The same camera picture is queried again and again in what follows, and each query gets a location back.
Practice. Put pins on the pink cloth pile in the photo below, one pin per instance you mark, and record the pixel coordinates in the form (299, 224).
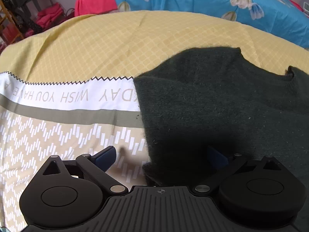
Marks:
(49, 15)

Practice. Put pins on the yellow patterned bed sheet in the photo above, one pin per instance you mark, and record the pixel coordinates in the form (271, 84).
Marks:
(96, 72)

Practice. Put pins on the dark green knit sweater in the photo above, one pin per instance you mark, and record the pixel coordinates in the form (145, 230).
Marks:
(217, 106)

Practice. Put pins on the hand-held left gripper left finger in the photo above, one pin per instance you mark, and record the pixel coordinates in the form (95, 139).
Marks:
(105, 156)

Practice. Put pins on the wooden rack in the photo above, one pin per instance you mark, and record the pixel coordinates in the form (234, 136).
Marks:
(7, 26)

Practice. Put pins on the blue floral quilt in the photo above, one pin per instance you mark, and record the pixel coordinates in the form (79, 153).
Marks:
(207, 2)

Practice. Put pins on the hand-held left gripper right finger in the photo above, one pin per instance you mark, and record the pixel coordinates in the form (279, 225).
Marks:
(218, 157)

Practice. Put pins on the red bed sheet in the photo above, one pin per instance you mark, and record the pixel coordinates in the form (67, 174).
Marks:
(95, 3)

